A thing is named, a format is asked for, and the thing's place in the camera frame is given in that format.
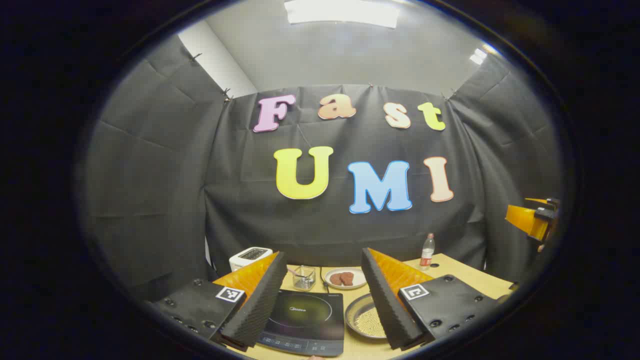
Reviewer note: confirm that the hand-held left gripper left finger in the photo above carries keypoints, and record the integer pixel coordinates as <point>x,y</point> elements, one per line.
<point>260,300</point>

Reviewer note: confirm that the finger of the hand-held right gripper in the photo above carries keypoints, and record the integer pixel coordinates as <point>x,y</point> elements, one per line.
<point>522,217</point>

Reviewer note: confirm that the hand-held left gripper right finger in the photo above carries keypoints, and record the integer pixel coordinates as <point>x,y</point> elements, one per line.
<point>382,305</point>

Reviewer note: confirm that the stainless steel pot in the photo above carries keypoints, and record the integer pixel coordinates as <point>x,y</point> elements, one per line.
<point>355,320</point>

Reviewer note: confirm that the black induction cooktop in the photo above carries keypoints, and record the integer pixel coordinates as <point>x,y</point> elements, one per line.
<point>305,320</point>

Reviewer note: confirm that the pile of soybeans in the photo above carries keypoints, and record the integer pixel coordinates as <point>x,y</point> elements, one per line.
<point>372,322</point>

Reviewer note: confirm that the white oval plate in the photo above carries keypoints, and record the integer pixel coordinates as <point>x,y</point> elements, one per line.
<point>357,276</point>

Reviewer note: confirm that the pink stick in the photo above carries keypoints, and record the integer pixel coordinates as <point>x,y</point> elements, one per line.
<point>292,270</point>

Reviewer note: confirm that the white toaster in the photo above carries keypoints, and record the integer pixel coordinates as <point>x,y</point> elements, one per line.
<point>249,257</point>

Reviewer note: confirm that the red meat pieces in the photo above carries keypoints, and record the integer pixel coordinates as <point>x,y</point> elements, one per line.
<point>342,279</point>

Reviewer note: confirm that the clear plastic water bottle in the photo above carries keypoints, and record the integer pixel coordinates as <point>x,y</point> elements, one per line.
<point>426,252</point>

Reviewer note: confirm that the black backdrop cloth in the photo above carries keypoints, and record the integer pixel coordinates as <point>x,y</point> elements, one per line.
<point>240,210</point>

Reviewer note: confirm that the ceiling light panel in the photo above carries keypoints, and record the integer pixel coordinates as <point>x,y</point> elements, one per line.
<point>342,12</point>

